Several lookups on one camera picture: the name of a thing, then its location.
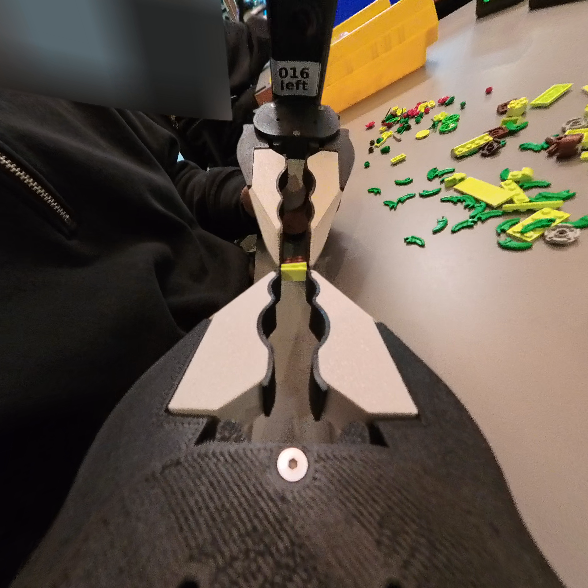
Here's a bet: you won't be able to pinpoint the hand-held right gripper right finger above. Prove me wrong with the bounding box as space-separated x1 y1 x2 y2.
305 270 420 421

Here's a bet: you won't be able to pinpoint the scattered green leaf pieces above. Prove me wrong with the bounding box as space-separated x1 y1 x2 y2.
366 158 588 251

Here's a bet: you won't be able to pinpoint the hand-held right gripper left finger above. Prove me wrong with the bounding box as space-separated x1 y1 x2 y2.
168 270 282 420

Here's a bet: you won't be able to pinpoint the scattered lime bricks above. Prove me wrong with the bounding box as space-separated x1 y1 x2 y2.
374 82 588 243

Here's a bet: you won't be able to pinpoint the person's left hand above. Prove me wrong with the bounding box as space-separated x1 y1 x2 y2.
240 183 314 236

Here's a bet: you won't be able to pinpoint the person's left forearm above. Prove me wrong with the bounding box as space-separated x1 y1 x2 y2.
170 152 251 239

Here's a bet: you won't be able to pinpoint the brown trunk-shaped brick piece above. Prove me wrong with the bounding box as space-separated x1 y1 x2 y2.
545 133 586 159

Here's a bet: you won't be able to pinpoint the pile of tiny flower pieces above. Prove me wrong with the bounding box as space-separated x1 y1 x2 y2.
364 85 494 168

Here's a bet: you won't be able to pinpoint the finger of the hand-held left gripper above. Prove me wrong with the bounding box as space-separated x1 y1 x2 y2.
248 148 288 281
305 148 345 271

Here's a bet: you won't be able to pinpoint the yellow plastic bin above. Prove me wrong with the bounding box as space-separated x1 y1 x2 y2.
320 0 439 113

